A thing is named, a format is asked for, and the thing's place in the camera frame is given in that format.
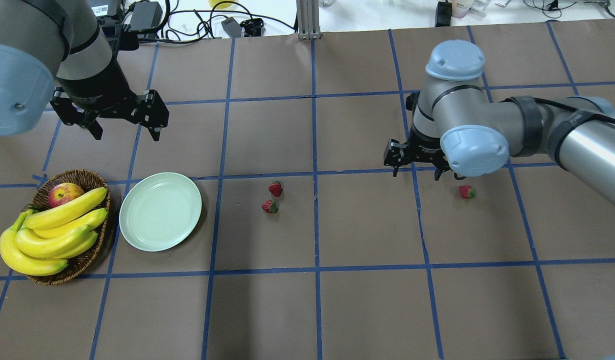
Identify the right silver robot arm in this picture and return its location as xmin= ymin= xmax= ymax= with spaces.
xmin=383 ymin=39 xmax=615 ymax=206

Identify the yellow banana bottom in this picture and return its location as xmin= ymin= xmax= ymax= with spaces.
xmin=0 ymin=209 xmax=68 ymax=276

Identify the red strawberry picked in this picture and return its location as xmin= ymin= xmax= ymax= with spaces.
xmin=268 ymin=181 xmax=284 ymax=198
xmin=261 ymin=200 xmax=279 ymax=214

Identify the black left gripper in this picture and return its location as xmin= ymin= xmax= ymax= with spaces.
xmin=50 ymin=88 xmax=170 ymax=142

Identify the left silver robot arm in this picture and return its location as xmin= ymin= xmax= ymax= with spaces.
xmin=0 ymin=0 xmax=170 ymax=141

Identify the black power adapter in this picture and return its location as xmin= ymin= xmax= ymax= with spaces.
xmin=128 ymin=1 xmax=163 ymax=34

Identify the aluminium profile post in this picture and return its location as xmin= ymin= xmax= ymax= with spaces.
xmin=296 ymin=0 xmax=322 ymax=40

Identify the yellow banana lower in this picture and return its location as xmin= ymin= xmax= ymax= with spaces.
xmin=14 ymin=225 xmax=91 ymax=258

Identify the pale green round plate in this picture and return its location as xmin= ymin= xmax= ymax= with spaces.
xmin=118 ymin=172 xmax=203 ymax=252

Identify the yellow banana middle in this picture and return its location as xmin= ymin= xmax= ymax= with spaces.
xmin=33 ymin=208 xmax=108 ymax=239

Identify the red yellow apple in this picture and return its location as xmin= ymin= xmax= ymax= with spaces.
xmin=47 ymin=182 xmax=85 ymax=208

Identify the brown wicker basket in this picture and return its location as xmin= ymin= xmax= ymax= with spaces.
xmin=22 ymin=169 xmax=113 ymax=286

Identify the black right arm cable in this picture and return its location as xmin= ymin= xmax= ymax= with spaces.
xmin=532 ymin=97 xmax=615 ymax=128

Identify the yellow banana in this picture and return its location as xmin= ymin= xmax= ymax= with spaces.
xmin=0 ymin=209 xmax=68 ymax=276
xmin=33 ymin=208 xmax=108 ymax=239
xmin=14 ymin=225 xmax=91 ymax=258
xmin=22 ymin=187 xmax=108 ymax=230

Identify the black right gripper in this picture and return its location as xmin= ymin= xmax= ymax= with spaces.
xmin=383 ymin=127 xmax=450 ymax=182

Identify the black power brick right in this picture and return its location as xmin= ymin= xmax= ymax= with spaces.
xmin=434 ymin=0 xmax=453 ymax=28

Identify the yellow banana top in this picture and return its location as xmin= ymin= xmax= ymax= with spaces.
xmin=22 ymin=187 xmax=108 ymax=230

